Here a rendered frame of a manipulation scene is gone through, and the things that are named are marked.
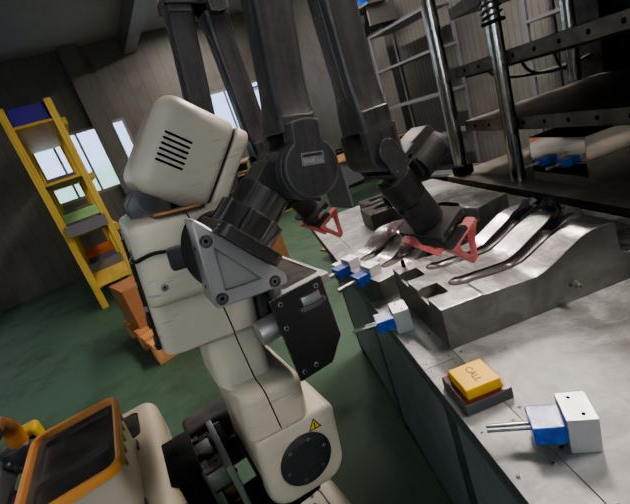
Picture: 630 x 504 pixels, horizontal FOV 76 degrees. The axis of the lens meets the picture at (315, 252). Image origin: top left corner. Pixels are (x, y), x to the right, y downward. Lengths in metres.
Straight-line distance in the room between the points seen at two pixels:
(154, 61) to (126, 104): 0.93
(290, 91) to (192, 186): 0.21
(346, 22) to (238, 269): 0.35
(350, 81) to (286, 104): 0.11
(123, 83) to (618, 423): 8.14
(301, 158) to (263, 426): 0.47
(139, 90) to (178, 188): 7.71
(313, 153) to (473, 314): 0.47
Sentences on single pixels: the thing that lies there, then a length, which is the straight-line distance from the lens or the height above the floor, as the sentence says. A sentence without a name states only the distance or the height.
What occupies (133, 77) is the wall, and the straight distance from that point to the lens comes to 8.37.
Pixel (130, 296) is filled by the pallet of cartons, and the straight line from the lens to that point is 3.59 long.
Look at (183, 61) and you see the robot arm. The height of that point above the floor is 1.48.
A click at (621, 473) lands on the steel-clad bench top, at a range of 0.65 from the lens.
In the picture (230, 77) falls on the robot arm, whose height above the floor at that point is 1.43.
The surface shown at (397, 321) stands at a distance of 0.91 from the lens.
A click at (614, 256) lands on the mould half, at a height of 0.86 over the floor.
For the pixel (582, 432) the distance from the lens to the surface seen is 0.64.
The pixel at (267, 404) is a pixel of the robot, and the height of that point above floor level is 0.87.
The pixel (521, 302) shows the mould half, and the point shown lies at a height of 0.84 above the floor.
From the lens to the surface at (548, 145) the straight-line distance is 1.75.
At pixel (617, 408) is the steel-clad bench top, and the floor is 0.80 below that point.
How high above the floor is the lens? 1.29
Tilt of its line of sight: 18 degrees down
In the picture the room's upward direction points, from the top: 19 degrees counter-clockwise
